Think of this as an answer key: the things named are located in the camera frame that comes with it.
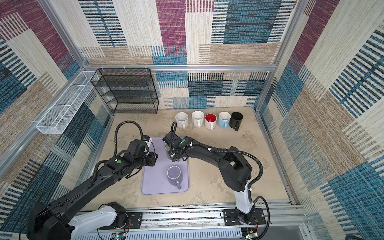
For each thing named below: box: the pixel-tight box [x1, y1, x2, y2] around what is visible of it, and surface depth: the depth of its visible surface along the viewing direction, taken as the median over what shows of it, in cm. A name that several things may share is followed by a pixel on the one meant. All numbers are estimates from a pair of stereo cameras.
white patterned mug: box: [192, 110, 205, 128], surface depth 107 cm
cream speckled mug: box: [175, 111, 189, 130], surface depth 108 cm
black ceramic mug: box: [229, 111, 244, 131], surface depth 107 cm
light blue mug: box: [218, 111, 231, 129], surface depth 107 cm
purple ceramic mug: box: [166, 165, 183, 190], surface depth 81 cm
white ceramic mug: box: [204, 113, 218, 131], surface depth 108 cm
